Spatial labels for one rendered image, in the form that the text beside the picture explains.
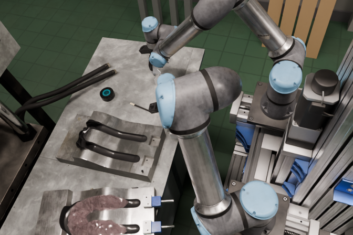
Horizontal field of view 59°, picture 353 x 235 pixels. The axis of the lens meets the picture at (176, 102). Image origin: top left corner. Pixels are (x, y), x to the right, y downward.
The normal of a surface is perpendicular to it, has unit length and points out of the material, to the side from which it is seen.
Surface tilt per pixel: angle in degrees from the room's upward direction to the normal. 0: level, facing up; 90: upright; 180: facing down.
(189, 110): 57
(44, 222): 0
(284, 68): 7
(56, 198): 0
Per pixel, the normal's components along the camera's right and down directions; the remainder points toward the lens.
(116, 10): -0.12, -0.55
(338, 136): -0.33, 0.80
